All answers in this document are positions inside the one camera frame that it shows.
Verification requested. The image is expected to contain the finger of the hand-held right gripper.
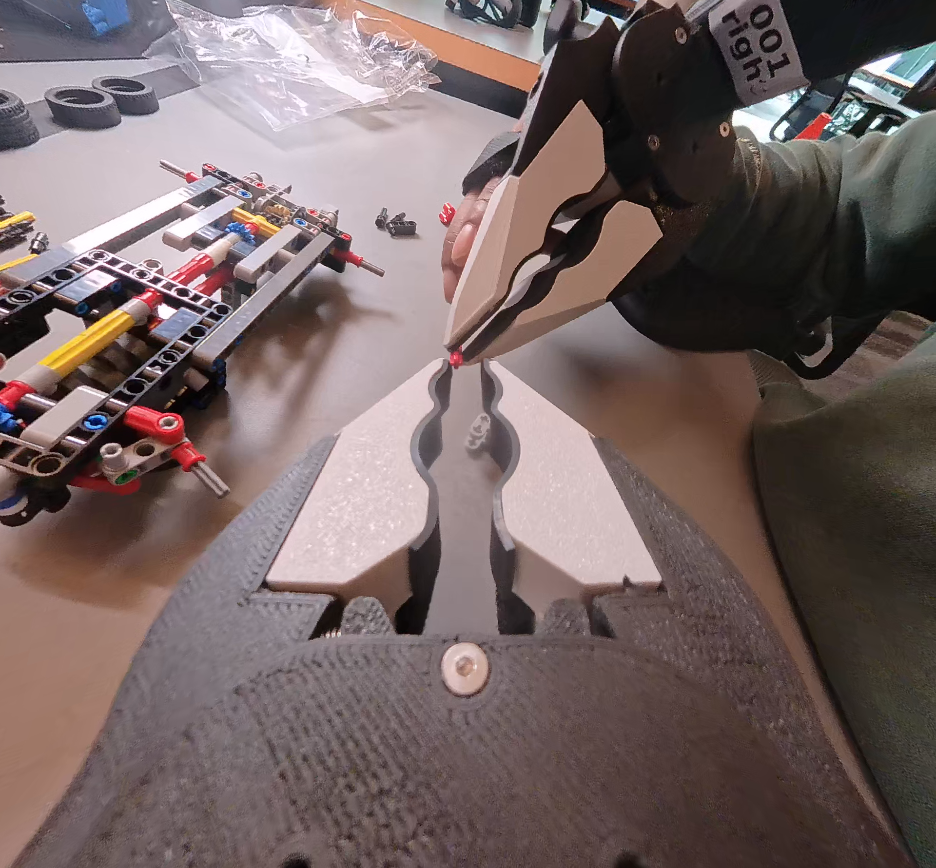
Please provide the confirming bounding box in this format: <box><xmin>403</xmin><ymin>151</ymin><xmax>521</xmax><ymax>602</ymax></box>
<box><xmin>445</xmin><ymin>100</ymin><xmax>609</xmax><ymax>359</ymax></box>
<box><xmin>467</xmin><ymin>200</ymin><xmax>664</xmax><ymax>365</ymax></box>

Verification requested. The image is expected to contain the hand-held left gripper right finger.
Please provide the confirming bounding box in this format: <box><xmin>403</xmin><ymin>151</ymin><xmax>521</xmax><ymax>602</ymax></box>
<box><xmin>480</xmin><ymin>358</ymin><xmax>663</xmax><ymax>628</ymax></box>

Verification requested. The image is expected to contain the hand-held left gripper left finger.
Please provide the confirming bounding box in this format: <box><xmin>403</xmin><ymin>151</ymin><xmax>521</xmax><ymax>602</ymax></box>
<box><xmin>267</xmin><ymin>358</ymin><xmax>450</xmax><ymax>620</ymax></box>

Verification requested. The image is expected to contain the person's right forearm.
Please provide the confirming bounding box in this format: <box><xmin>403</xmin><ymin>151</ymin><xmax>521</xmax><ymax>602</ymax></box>
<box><xmin>613</xmin><ymin>42</ymin><xmax>936</xmax><ymax>372</ymax></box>

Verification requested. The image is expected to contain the lego car chassis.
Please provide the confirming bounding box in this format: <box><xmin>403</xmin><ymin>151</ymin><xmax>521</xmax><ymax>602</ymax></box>
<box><xmin>0</xmin><ymin>160</ymin><xmax>386</xmax><ymax>527</ymax></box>

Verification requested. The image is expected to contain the black lego tire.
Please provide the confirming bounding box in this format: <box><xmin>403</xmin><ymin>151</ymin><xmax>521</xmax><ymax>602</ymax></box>
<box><xmin>44</xmin><ymin>85</ymin><xmax>122</xmax><ymax>130</ymax></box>
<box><xmin>0</xmin><ymin>89</ymin><xmax>39</xmax><ymax>150</ymax></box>
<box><xmin>91</xmin><ymin>76</ymin><xmax>160</xmax><ymax>116</ymax></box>

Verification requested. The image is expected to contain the person's right hand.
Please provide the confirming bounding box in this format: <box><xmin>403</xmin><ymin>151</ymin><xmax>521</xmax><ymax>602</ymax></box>
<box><xmin>441</xmin><ymin>177</ymin><xmax>507</xmax><ymax>302</ymax></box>

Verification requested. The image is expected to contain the black chair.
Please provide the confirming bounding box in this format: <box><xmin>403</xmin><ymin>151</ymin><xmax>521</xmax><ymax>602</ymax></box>
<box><xmin>768</xmin><ymin>70</ymin><xmax>908</xmax><ymax>145</ymax></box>

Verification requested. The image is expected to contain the wooden-edged table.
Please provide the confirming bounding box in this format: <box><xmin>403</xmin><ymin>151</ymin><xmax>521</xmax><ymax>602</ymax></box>
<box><xmin>313</xmin><ymin>0</ymin><xmax>644</xmax><ymax>93</ymax></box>

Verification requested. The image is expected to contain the clear plastic bag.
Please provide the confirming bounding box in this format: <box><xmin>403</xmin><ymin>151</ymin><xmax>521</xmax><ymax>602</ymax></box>
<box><xmin>150</xmin><ymin>0</ymin><xmax>440</xmax><ymax>133</ymax></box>

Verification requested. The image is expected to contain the person's green clothing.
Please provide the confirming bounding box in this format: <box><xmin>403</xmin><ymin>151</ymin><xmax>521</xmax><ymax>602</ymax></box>
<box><xmin>752</xmin><ymin>338</ymin><xmax>936</xmax><ymax>868</ymax></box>

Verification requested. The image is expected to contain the black strap with white edge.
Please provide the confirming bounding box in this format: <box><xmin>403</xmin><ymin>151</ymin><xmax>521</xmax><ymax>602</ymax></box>
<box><xmin>793</xmin><ymin>323</ymin><xmax>842</xmax><ymax>381</ymax></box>

